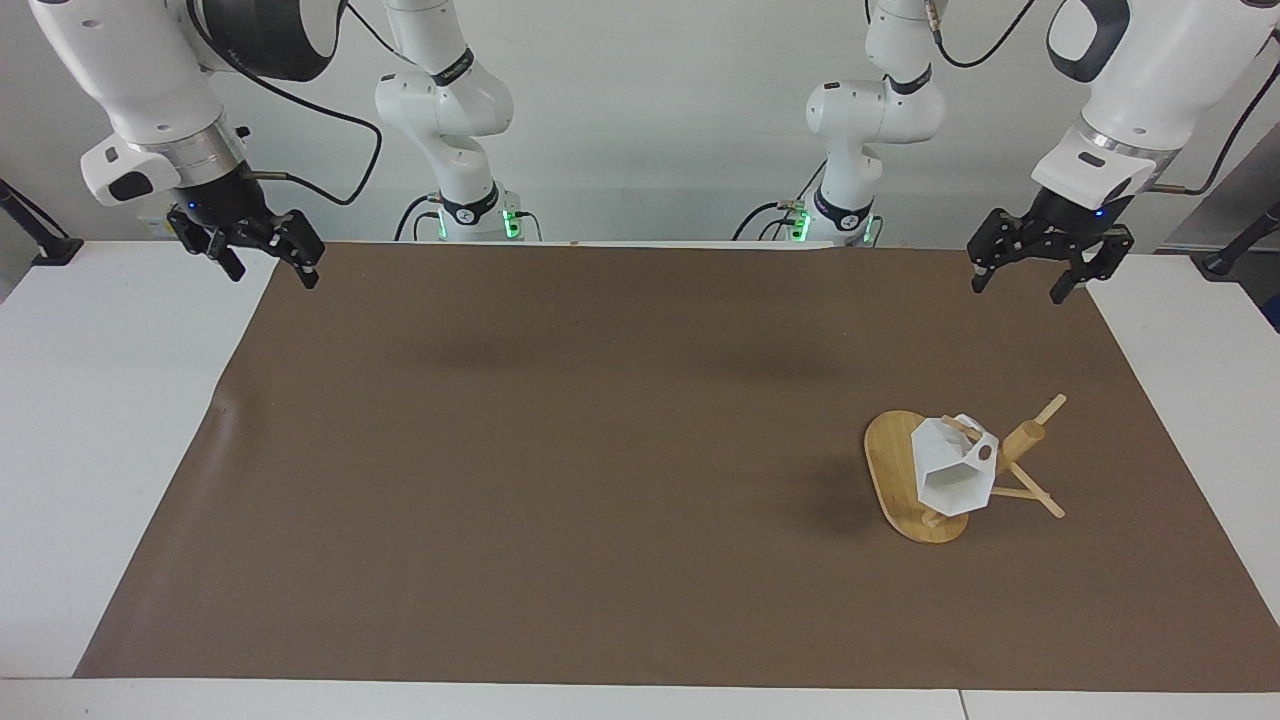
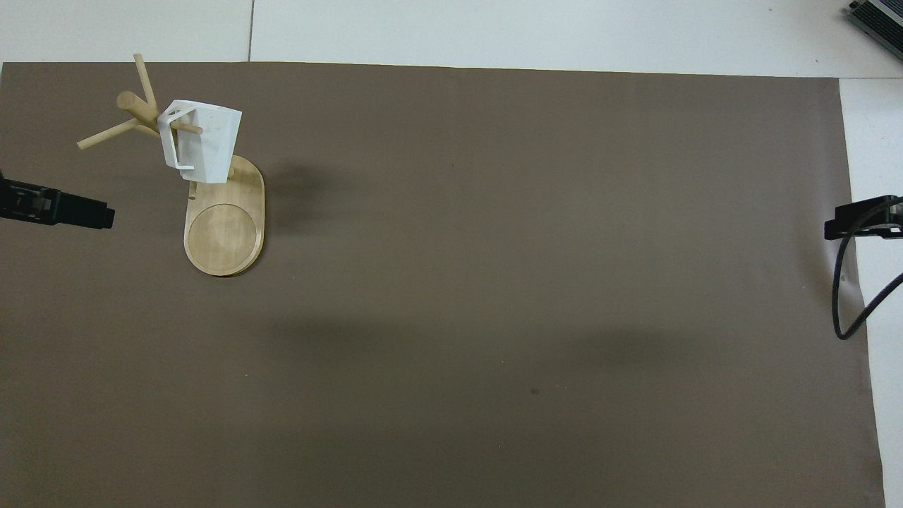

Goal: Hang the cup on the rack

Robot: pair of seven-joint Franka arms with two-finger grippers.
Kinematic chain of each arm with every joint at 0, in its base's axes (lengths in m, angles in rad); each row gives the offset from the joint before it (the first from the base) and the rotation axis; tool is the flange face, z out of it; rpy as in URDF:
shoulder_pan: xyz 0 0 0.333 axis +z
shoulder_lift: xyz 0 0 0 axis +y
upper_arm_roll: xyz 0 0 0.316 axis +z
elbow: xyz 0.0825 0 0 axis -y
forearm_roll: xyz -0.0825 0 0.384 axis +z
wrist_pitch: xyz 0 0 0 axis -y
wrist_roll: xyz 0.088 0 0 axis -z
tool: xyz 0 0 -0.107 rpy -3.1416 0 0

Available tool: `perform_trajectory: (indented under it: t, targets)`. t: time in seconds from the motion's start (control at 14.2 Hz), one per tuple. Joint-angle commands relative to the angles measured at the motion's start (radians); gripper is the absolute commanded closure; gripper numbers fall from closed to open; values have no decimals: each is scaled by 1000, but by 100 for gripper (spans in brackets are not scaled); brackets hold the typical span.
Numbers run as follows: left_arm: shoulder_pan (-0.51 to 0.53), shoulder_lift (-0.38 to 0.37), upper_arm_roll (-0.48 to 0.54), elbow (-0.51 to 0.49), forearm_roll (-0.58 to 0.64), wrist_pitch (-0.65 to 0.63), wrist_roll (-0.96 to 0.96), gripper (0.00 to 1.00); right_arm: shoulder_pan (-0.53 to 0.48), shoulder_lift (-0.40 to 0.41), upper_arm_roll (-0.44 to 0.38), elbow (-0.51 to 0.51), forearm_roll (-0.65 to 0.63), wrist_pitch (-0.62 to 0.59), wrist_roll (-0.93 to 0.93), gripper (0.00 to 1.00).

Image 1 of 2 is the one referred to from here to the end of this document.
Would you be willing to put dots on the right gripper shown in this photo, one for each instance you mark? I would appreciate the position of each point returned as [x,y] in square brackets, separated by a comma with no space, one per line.
[220,200]

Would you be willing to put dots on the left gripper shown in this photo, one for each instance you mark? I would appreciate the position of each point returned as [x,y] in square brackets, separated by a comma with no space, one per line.
[1080,222]

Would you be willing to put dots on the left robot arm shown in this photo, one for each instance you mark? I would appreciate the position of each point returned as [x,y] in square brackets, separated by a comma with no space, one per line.
[1150,60]

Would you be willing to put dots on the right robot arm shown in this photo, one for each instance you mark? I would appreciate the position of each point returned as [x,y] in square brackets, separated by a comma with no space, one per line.
[130,60]

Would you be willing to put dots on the white faceted cup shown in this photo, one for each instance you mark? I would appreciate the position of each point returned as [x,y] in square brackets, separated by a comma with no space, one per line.
[945,470]

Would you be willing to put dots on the wooden cup rack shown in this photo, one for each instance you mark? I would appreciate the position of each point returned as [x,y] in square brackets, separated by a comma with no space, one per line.
[895,470]

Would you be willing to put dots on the black stand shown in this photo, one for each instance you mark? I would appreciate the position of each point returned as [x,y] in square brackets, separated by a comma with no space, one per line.
[1235,250]
[55,245]

